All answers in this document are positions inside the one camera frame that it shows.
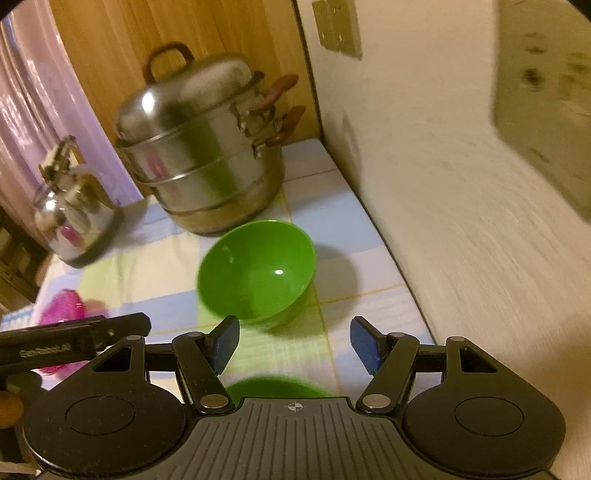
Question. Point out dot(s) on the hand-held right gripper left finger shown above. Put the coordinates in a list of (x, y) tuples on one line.
[(226, 344)]

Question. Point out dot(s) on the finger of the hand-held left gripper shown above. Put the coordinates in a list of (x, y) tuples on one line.
[(122, 328)]

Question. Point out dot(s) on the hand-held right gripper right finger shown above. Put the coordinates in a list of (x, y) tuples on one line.
[(364, 344)]

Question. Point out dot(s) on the pink glass plate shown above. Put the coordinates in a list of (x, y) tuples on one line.
[(60, 307)]

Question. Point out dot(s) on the green plastic bowl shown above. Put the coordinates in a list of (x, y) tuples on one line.
[(258, 272), (277, 388)]

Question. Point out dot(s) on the pastel checked tablecloth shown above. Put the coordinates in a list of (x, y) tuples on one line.
[(341, 258)]

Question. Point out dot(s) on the stainless steel kettle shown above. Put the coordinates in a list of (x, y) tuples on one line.
[(74, 212)]

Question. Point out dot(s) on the stainless steel steamer pot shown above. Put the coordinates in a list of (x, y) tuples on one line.
[(203, 157)]

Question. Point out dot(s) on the pink sheer curtain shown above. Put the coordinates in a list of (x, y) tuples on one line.
[(46, 92)]

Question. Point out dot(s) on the wooden wall panel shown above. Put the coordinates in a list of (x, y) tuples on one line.
[(138, 32)]

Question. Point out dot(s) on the beige wall socket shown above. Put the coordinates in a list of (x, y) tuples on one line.
[(545, 106)]

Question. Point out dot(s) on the beige wall switch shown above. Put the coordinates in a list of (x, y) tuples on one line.
[(322, 23), (347, 27)]

